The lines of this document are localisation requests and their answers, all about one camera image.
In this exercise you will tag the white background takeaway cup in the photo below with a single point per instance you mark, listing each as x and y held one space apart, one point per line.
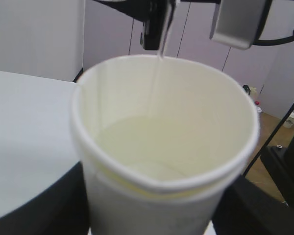
289 122

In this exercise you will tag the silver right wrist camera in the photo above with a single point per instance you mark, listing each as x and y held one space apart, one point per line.
238 23

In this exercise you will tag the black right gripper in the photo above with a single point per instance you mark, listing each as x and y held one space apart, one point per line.
152 13

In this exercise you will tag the white paper cup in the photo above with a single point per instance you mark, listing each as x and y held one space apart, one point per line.
160 140

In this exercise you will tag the background small bottles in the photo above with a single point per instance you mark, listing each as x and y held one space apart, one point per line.
252 93

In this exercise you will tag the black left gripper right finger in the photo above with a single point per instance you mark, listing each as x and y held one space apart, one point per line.
245 209

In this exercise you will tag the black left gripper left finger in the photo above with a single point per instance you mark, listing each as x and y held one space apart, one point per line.
61 209

